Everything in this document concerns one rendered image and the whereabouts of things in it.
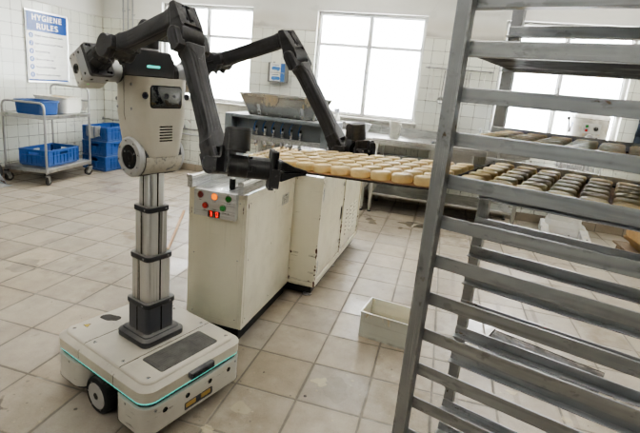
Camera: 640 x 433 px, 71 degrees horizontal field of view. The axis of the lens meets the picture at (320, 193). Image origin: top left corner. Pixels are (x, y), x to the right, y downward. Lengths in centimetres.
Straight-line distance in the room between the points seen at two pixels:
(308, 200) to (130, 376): 150
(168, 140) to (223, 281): 91
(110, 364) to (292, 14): 511
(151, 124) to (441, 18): 465
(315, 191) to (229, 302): 89
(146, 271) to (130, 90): 74
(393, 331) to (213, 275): 105
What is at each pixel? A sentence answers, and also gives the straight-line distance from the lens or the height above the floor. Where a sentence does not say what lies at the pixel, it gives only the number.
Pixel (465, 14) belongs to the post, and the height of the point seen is 156.
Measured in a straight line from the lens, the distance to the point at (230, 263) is 243.
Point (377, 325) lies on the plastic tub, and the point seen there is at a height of 10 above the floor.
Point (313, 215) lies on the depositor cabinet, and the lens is 292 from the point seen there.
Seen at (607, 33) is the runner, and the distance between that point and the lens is 136.
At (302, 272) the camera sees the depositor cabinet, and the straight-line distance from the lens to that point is 307.
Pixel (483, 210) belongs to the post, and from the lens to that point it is 142.
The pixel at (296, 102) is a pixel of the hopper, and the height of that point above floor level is 129.
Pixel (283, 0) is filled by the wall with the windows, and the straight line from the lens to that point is 642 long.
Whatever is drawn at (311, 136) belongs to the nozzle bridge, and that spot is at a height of 108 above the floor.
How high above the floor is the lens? 140
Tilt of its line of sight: 13 degrees down
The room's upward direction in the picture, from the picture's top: 5 degrees clockwise
